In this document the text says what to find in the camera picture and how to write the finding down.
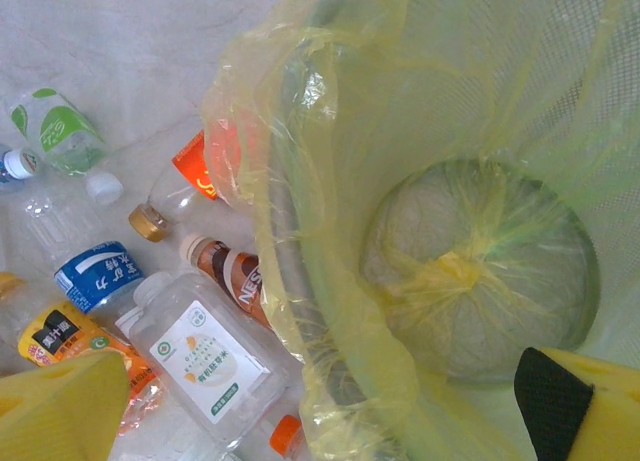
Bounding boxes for mesh bin with yellow bag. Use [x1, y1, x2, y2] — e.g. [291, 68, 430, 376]
[202, 0, 640, 461]

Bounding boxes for clear Ganten bottle white cap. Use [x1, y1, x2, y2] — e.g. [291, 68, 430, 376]
[0, 143, 41, 193]

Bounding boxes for clear bottle green label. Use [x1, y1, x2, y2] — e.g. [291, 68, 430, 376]
[9, 87, 125, 206]

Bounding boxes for orange label bottle gold cap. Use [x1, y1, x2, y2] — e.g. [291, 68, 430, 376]
[128, 129, 241, 243]

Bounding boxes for clear bottle orange cap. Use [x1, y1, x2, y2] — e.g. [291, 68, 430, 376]
[224, 413, 307, 461]

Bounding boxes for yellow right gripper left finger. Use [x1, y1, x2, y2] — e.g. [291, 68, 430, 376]
[0, 349, 132, 461]

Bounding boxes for metal mesh waste bin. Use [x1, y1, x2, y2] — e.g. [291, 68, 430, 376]
[249, 0, 640, 461]

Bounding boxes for yellow label juice bottle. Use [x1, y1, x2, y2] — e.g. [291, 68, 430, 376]
[0, 272, 166, 435]

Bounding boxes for square clear bottle white label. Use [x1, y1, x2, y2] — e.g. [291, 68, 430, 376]
[114, 270, 302, 450]

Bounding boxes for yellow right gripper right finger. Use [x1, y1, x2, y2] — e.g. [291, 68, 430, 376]
[514, 346, 640, 461]

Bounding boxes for clear bottle blue label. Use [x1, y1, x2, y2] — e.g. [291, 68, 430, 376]
[19, 179, 147, 316]

